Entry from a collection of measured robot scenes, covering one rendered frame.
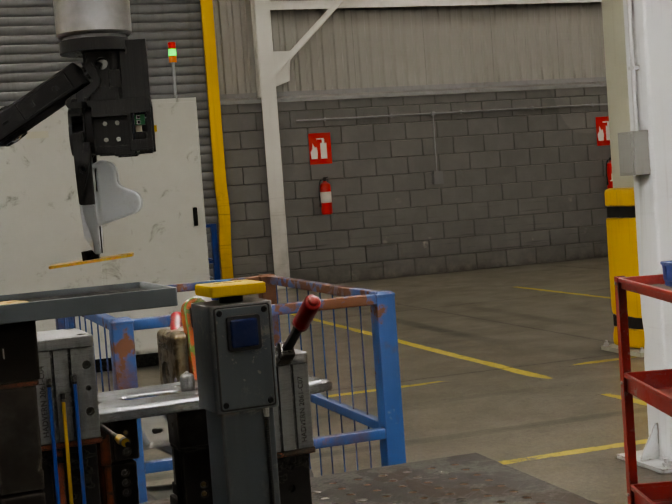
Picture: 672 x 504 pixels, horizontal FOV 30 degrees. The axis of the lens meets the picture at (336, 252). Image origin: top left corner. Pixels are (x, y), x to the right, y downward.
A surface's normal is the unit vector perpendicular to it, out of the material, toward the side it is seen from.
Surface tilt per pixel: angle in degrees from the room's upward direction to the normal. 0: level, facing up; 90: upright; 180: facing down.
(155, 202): 90
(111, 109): 90
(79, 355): 90
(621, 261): 90
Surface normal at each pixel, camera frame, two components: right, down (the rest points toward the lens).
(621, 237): -0.94, 0.08
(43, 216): 0.33, 0.03
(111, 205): 0.11, 0.04
